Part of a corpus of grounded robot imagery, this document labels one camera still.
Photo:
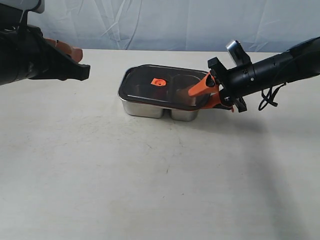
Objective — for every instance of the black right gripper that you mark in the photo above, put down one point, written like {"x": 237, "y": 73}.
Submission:
{"x": 226, "y": 98}

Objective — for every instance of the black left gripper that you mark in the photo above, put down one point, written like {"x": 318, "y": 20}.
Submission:
{"x": 26, "y": 54}

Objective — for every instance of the dark lid with orange seal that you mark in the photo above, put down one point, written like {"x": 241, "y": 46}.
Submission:
{"x": 163, "y": 86}

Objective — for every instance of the stainless steel lunch box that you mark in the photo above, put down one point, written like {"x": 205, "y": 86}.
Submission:
{"x": 145, "y": 110}

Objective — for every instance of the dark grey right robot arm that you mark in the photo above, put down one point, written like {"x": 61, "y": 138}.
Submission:
{"x": 267, "y": 76}

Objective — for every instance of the blue-grey backdrop cloth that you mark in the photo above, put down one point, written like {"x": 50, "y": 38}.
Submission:
{"x": 180, "y": 25}

